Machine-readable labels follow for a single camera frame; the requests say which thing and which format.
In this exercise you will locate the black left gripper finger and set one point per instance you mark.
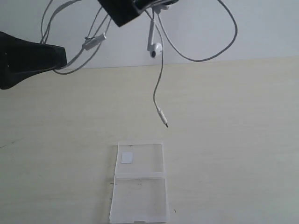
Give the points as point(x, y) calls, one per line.
point(21, 59)
point(124, 11)

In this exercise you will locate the white sticker in case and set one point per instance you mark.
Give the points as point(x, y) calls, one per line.
point(127, 158)

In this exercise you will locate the clear plastic hinged case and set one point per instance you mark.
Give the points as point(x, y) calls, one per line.
point(140, 188)

